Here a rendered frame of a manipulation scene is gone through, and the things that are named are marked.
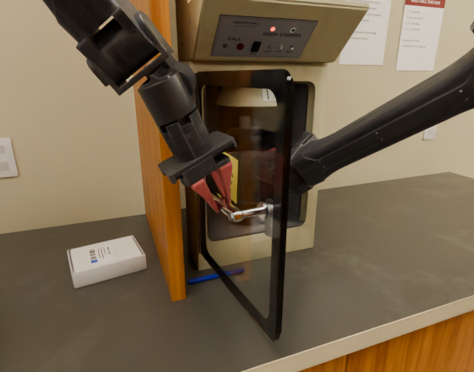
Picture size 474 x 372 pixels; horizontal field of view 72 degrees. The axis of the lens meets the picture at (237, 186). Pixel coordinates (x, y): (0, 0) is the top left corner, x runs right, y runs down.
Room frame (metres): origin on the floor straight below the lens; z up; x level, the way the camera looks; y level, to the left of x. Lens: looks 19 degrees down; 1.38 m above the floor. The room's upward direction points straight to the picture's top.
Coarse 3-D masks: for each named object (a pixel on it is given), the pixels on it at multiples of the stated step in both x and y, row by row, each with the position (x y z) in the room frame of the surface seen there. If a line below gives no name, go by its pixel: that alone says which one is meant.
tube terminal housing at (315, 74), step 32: (192, 64) 0.68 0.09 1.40; (224, 64) 0.70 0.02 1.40; (256, 64) 0.73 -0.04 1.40; (288, 64) 0.76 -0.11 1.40; (320, 64) 0.79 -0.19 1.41; (192, 96) 0.68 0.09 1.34; (320, 96) 0.79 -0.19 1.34; (320, 128) 0.79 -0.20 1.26; (192, 192) 0.71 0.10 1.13; (192, 224) 0.72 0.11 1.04; (192, 256) 0.74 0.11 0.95
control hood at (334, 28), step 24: (192, 0) 0.64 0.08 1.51; (216, 0) 0.58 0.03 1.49; (240, 0) 0.60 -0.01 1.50; (264, 0) 0.61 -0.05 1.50; (288, 0) 0.62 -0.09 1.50; (312, 0) 0.64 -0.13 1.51; (336, 0) 0.66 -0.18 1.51; (192, 24) 0.65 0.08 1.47; (216, 24) 0.62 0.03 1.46; (336, 24) 0.69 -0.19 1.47; (192, 48) 0.66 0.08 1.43; (312, 48) 0.72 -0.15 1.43; (336, 48) 0.74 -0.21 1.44
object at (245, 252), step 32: (224, 96) 0.55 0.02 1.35; (256, 96) 0.46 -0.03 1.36; (288, 96) 0.40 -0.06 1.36; (224, 128) 0.55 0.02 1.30; (256, 128) 0.45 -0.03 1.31; (288, 128) 0.40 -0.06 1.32; (256, 160) 0.45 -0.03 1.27; (288, 160) 0.40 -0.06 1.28; (256, 192) 0.45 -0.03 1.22; (224, 224) 0.55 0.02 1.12; (256, 224) 0.45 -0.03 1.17; (224, 256) 0.55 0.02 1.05; (256, 256) 0.45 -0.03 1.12; (256, 288) 0.45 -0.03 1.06; (256, 320) 0.44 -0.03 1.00
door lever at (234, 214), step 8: (216, 200) 0.46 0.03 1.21; (224, 200) 0.45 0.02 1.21; (224, 208) 0.43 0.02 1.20; (232, 208) 0.42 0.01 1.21; (256, 208) 0.43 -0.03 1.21; (264, 208) 0.42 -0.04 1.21; (232, 216) 0.41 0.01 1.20; (240, 216) 0.41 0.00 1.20; (248, 216) 0.42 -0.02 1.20; (264, 216) 0.42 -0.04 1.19
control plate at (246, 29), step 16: (224, 16) 0.61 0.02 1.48; (240, 16) 0.62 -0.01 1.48; (224, 32) 0.63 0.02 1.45; (240, 32) 0.64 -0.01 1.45; (256, 32) 0.65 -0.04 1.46; (272, 32) 0.66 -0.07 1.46; (288, 32) 0.67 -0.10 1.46; (304, 32) 0.68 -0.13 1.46; (224, 48) 0.66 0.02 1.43; (272, 48) 0.69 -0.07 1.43; (288, 48) 0.70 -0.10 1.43
